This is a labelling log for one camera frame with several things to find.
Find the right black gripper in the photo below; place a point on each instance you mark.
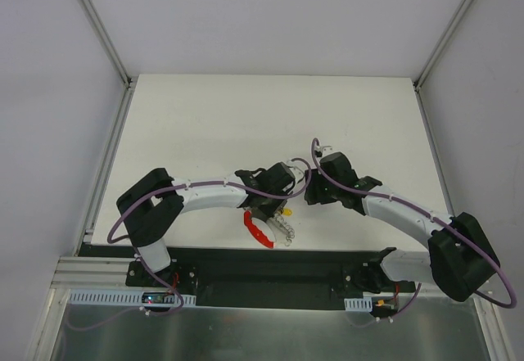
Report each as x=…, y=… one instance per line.
x=313, y=189

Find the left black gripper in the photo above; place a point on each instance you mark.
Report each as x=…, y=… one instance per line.
x=266, y=208

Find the keyring holder with rings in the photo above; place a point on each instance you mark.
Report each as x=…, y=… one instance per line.
x=272, y=232

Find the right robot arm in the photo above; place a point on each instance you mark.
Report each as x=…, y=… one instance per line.
x=458, y=258

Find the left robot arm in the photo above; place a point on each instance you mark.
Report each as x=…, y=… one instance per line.
x=150, y=207

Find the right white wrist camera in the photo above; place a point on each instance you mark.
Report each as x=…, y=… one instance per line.
x=321, y=151

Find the right white cable duct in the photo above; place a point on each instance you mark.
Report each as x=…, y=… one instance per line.
x=362, y=305

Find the white cable duct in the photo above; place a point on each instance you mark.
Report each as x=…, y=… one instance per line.
x=157, y=299
x=362, y=305

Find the right aluminium side rail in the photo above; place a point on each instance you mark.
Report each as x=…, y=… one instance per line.
x=435, y=153

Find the aluminium side rail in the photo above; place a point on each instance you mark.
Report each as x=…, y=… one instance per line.
x=102, y=175
x=435, y=153

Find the left white cable duct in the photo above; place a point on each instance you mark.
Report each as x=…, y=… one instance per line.
x=157, y=299

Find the left aluminium side rail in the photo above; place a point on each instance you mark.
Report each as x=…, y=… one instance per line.
x=102, y=175

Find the left aluminium frame post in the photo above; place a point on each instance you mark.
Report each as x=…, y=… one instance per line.
x=106, y=42

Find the aluminium frame post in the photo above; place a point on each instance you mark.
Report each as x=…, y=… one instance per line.
x=443, y=42
x=106, y=42

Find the right aluminium frame post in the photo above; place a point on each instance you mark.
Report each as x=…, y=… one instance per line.
x=443, y=42

